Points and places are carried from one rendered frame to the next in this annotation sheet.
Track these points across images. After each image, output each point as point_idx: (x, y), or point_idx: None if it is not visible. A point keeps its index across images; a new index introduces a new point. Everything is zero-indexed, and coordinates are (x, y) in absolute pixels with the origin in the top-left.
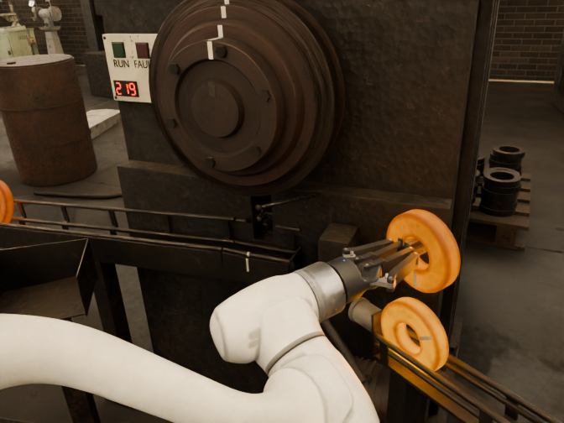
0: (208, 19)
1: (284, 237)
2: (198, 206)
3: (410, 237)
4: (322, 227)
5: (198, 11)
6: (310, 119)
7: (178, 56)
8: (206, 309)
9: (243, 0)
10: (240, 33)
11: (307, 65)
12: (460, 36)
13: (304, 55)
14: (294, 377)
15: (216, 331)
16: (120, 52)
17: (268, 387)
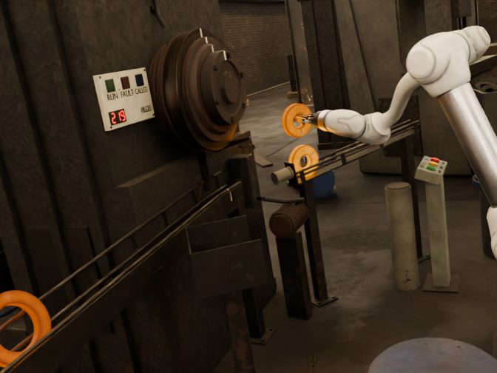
0: (202, 44)
1: (214, 183)
2: (178, 189)
3: (294, 116)
4: (224, 165)
5: (197, 40)
6: None
7: (215, 61)
8: (194, 280)
9: (206, 35)
10: (218, 49)
11: None
12: None
13: None
14: (376, 113)
15: (359, 119)
16: (112, 86)
17: (376, 120)
